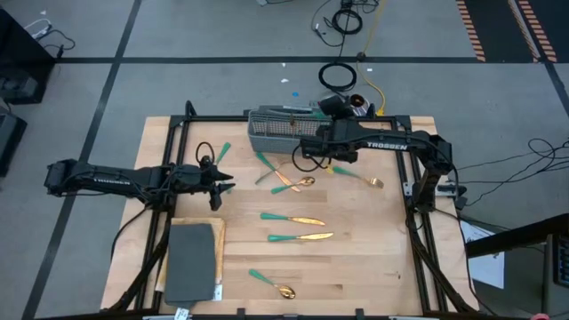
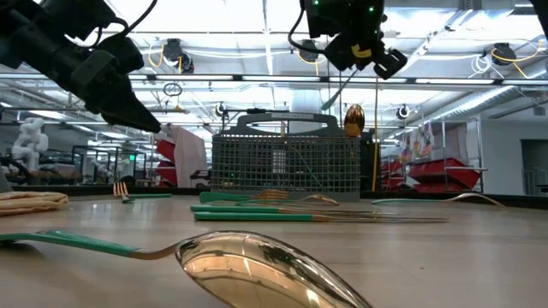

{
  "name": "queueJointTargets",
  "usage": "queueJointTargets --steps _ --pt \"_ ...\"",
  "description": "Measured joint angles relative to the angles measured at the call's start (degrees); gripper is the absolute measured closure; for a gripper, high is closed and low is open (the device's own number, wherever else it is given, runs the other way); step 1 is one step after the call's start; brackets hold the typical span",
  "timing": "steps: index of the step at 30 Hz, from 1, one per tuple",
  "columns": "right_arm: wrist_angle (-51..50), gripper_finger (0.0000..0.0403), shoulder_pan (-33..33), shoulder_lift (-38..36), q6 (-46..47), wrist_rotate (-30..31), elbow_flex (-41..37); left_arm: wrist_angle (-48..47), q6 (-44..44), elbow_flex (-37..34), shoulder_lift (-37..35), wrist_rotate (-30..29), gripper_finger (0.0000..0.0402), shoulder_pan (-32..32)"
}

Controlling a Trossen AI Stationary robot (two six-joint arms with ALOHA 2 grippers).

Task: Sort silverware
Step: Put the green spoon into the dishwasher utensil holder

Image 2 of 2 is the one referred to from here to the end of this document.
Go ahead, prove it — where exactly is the white column duct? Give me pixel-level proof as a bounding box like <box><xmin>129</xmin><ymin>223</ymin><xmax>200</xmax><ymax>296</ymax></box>
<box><xmin>290</xmin><ymin>89</ymin><xmax>323</xmax><ymax>134</ymax></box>

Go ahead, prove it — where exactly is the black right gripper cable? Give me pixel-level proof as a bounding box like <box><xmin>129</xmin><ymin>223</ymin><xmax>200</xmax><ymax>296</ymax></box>
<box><xmin>287</xmin><ymin>7</ymin><xmax>327</xmax><ymax>56</ymax></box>

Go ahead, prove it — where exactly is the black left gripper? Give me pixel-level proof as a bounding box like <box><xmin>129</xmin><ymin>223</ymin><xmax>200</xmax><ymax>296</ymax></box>
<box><xmin>83</xmin><ymin>33</ymin><xmax>162</xmax><ymax>133</ymax></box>

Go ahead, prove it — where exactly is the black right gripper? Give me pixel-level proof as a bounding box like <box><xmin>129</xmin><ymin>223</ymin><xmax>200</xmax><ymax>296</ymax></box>
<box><xmin>304</xmin><ymin>0</ymin><xmax>384</xmax><ymax>73</ymax></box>

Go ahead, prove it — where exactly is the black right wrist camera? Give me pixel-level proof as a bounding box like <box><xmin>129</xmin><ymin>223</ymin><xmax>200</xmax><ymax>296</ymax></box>
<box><xmin>373</xmin><ymin>48</ymin><xmax>408</xmax><ymax>81</ymax></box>

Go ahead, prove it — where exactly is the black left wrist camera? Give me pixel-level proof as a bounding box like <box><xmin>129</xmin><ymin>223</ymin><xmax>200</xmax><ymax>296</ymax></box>
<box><xmin>69</xmin><ymin>50</ymin><xmax>117</xmax><ymax>90</ymax></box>

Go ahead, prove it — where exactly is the yellow reel cable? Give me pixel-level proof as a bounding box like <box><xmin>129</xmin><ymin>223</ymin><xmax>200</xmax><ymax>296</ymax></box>
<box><xmin>298</xmin><ymin>50</ymin><xmax>327</xmax><ymax>77</ymax></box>

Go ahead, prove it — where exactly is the silver ventilation duct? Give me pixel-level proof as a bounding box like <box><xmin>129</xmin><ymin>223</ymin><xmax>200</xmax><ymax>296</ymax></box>
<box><xmin>421</xmin><ymin>83</ymin><xmax>548</xmax><ymax>127</ymax></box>

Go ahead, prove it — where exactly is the black cabinet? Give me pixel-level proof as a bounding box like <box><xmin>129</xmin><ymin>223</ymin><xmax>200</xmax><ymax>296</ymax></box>
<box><xmin>360</xmin><ymin>130</ymin><xmax>382</xmax><ymax>193</ymax></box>

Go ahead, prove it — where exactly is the red plastic bin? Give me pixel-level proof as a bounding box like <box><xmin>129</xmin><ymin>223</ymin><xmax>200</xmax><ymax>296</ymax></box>
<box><xmin>408</xmin><ymin>157</ymin><xmax>481</xmax><ymax>190</ymax></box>
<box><xmin>380</xmin><ymin>160</ymin><xmax>410</xmax><ymax>193</ymax></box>
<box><xmin>154</xmin><ymin>139</ymin><xmax>178</xmax><ymax>187</ymax></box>

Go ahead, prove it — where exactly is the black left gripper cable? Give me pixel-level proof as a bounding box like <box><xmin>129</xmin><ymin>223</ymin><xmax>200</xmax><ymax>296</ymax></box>
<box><xmin>92</xmin><ymin>0</ymin><xmax>158</xmax><ymax>40</ymax></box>

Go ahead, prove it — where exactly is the metal shelf rack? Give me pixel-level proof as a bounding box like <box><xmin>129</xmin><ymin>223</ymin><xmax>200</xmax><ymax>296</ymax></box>
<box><xmin>440</xmin><ymin>119</ymin><xmax>488</xmax><ymax>194</ymax></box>

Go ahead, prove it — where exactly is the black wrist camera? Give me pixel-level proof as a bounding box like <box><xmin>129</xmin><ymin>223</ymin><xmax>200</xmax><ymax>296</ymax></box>
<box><xmin>69</xmin><ymin>50</ymin><xmax>117</xmax><ymax>90</ymax></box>
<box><xmin>373</xmin><ymin>48</ymin><xmax>408</xmax><ymax>81</ymax></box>

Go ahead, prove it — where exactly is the grey horizontal pole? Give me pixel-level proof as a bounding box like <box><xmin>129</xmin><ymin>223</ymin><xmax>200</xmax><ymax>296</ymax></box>
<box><xmin>0</xmin><ymin>106</ymin><xmax>190</xmax><ymax>116</ymax></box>

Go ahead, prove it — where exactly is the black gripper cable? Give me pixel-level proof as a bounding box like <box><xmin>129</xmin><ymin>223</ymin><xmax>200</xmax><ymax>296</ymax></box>
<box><xmin>92</xmin><ymin>0</ymin><xmax>158</xmax><ymax>40</ymax></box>
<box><xmin>287</xmin><ymin>7</ymin><xmax>327</xmax><ymax>56</ymax></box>

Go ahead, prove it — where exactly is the grey mesh silverware basket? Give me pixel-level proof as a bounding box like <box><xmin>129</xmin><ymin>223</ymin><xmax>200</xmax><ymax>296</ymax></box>
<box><xmin>211</xmin><ymin>111</ymin><xmax>362</xmax><ymax>202</ymax></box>

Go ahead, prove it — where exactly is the yellow cable tag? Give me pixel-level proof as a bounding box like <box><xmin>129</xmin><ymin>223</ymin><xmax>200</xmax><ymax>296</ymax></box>
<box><xmin>350</xmin><ymin>44</ymin><xmax>372</xmax><ymax>60</ymax></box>

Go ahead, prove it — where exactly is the pink curtain panel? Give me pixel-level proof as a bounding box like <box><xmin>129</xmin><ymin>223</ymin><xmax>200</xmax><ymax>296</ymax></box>
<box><xmin>173</xmin><ymin>126</ymin><xmax>209</xmax><ymax>189</ymax></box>

